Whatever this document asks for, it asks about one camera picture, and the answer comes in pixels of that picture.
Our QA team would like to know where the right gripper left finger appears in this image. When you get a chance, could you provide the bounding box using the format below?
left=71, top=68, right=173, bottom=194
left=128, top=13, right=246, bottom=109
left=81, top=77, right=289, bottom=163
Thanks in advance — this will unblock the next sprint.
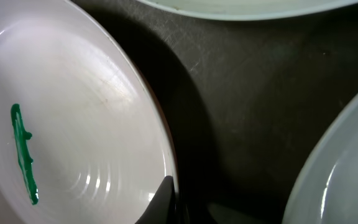
left=135, top=175, right=176, bottom=224

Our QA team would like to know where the white plate top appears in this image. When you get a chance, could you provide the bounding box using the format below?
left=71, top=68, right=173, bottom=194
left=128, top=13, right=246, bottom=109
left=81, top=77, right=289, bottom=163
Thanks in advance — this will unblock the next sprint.
left=138, top=0, right=358, bottom=21

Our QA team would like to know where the white plate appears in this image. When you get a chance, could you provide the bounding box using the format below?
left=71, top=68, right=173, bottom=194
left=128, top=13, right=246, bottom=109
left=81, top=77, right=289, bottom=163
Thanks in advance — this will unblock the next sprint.
left=138, top=0, right=358, bottom=21
left=0, top=1, right=178, bottom=223
left=282, top=94, right=358, bottom=224

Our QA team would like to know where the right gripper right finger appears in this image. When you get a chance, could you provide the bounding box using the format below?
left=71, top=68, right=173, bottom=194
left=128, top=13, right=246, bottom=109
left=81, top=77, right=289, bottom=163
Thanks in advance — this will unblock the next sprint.
left=207, top=203, right=260, bottom=224

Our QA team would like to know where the brown serving tray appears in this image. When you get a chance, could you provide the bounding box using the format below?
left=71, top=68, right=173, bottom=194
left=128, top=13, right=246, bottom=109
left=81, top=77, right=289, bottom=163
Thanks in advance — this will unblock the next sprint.
left=78, top=1, right=358, bottom=223

